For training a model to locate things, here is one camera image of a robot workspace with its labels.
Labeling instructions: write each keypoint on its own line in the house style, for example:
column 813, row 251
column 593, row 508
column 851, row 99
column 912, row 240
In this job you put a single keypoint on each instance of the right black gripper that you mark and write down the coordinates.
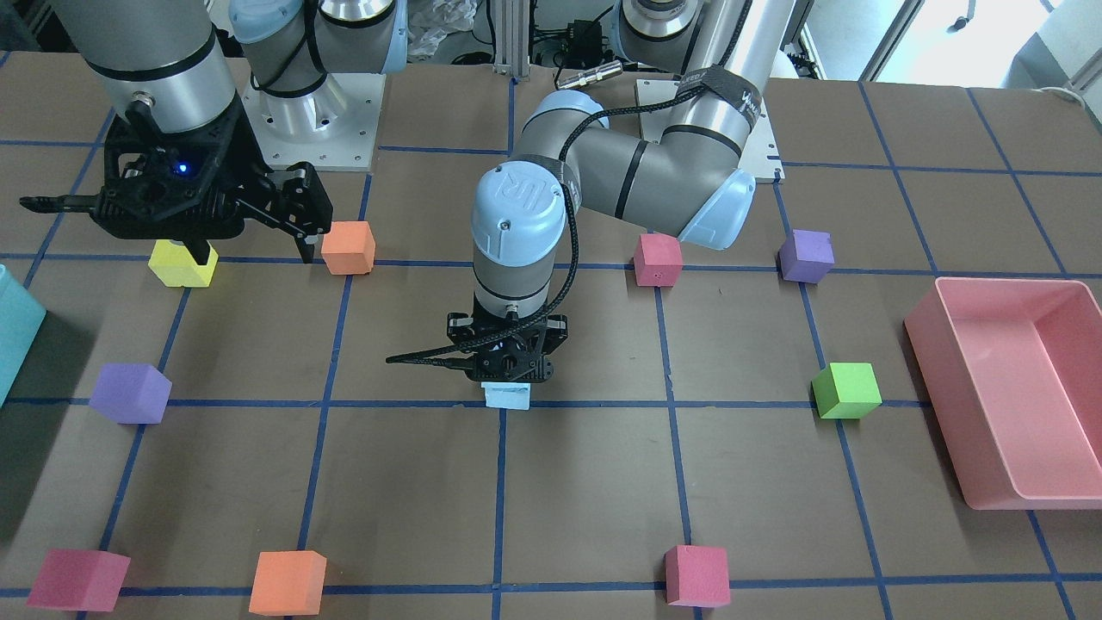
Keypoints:
column 240, row 151

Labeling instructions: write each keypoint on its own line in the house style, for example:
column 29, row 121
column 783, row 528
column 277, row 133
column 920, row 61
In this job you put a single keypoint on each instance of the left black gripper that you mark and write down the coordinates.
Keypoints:
column 555, row 330

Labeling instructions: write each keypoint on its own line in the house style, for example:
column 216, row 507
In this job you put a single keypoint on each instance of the light blue block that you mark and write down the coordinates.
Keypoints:
column 511, row 396

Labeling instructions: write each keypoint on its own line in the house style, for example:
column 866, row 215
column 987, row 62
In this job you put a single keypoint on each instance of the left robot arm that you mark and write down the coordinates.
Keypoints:
column 673, row 167

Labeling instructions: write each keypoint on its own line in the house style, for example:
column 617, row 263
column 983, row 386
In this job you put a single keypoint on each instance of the yellow foam block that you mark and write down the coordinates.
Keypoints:
column 175, row 267

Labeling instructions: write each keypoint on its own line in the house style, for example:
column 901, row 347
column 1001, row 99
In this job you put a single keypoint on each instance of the orange block near bases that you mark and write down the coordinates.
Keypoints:
column 348, row 249

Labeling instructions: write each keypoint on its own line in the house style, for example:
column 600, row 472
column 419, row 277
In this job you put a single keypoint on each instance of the pink block near base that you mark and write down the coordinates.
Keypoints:
column 658, row 261

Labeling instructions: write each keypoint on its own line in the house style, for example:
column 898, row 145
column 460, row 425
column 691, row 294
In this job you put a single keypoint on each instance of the teal plastic tray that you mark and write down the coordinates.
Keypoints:
column 21, row 318

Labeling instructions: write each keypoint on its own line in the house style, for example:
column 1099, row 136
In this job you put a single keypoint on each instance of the purple block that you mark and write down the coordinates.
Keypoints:
column 131, row 393
column 806, row 256

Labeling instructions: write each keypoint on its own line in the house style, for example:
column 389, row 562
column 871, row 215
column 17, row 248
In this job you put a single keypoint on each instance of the orange block far side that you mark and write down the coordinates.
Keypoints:
column 288, row 584

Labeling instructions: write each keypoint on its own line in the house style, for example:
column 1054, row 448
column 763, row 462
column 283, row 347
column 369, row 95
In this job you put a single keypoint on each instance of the green foam block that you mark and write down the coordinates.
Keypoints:
column 846, row 391

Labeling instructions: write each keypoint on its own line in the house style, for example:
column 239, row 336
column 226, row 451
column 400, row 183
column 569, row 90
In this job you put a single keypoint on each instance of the pink plastic tray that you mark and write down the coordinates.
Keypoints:
column 1013, row 369

